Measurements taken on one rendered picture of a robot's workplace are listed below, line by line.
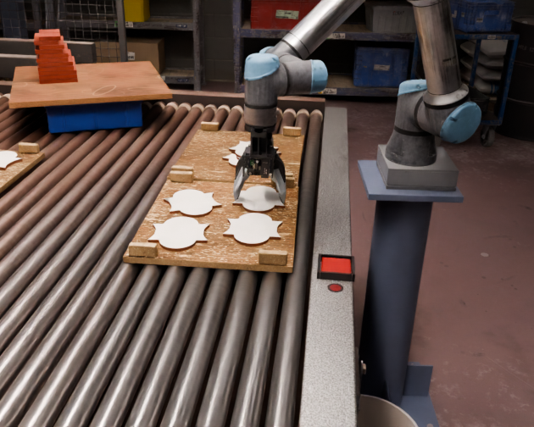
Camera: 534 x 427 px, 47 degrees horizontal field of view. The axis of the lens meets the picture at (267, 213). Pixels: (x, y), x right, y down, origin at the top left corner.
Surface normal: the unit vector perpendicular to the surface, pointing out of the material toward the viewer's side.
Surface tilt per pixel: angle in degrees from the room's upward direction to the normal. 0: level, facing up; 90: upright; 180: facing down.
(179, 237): 0
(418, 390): 90
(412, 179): 90
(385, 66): 90
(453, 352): 0
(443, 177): 90
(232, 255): 0
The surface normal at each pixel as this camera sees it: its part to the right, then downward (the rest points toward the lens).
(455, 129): 0.46, 0.51
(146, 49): -0.02, 0.44
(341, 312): 0.03, -0.90
